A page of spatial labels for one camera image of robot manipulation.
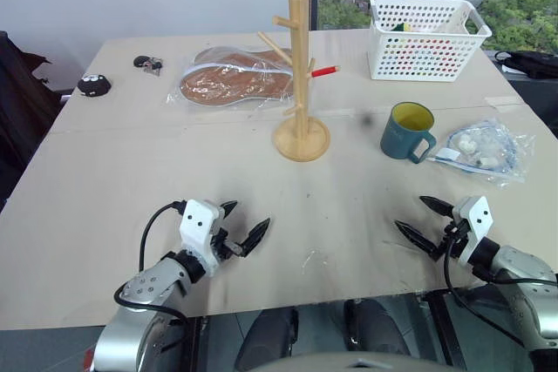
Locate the red cylindrical marker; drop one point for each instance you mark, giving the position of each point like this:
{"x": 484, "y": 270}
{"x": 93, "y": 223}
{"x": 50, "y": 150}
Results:
{"x": 326, "y": 70}

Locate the dark rounded shape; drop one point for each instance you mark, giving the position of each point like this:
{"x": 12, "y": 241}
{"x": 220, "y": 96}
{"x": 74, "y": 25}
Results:
{"x": 375, "y": 328}
{"x": 268, "y": 337}

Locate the black round fuzzy object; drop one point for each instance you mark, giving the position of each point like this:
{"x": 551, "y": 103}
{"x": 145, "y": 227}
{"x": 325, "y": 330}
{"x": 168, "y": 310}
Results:
{"x": 93, "y": 85}

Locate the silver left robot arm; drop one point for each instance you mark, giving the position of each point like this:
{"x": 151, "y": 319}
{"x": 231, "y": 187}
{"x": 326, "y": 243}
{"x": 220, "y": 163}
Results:
{"x": 148, "y": 286}

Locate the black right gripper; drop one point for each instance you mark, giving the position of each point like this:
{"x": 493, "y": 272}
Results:
{"x": 453, "y": 241}

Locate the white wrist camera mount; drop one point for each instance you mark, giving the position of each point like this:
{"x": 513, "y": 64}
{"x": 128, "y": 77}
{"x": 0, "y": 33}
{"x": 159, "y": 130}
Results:
{"x": 198, "y": 226}
{"x": 476, "y": 219}

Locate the white perforated plastic basket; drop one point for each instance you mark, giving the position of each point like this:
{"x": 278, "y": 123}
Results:
{"x": 418, "y": 56}

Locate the wooden mug tree stand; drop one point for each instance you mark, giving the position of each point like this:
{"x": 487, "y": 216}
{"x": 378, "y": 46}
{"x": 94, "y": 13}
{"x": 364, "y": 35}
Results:
{"x": 300, "y": 84}

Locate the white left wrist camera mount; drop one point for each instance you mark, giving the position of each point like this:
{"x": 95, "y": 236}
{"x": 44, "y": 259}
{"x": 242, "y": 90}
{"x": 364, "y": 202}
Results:
{"x": 198, "y": 226}

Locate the small bag with white parts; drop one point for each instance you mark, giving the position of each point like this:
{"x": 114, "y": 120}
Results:
{"x": 484, "y": 150}

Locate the grey rounded robot torso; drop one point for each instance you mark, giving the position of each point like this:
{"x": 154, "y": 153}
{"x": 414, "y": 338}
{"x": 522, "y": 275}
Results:
{"x": 349, "y": 363}

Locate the bagged brown shoe insoles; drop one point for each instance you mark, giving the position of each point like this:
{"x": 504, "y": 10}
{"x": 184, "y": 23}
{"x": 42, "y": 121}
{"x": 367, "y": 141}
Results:
{"x": 235, "y": 78}

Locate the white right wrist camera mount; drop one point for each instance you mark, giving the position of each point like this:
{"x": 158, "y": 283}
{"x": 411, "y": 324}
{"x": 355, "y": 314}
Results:
{"x": 476, "y": 219}

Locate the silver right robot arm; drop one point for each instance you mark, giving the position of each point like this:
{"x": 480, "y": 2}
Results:
{"x": 525, "y": 269}

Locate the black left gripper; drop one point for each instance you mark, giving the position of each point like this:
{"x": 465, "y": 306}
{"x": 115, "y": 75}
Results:
{"x": 221, "y": 246}

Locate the black bag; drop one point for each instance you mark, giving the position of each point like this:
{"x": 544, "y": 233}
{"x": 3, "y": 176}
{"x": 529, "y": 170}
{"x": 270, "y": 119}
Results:
{"x": 534, "y": 65}

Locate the dark cloth covered chair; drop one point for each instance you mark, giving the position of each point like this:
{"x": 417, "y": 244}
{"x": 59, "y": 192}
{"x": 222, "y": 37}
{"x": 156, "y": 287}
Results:
{"x": 19, "y": 102}

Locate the teal mug yellow inside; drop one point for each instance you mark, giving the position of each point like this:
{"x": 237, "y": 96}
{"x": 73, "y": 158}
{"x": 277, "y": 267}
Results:
{"x": 401, "y": 139}

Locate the small black key bundle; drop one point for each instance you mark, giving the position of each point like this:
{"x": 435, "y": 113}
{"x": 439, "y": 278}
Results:
{"x": 147, "y": 62}

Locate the colourful items in basket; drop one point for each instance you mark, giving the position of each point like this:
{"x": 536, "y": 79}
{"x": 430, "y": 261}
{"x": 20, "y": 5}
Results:
{"x": 403, "y": 27}

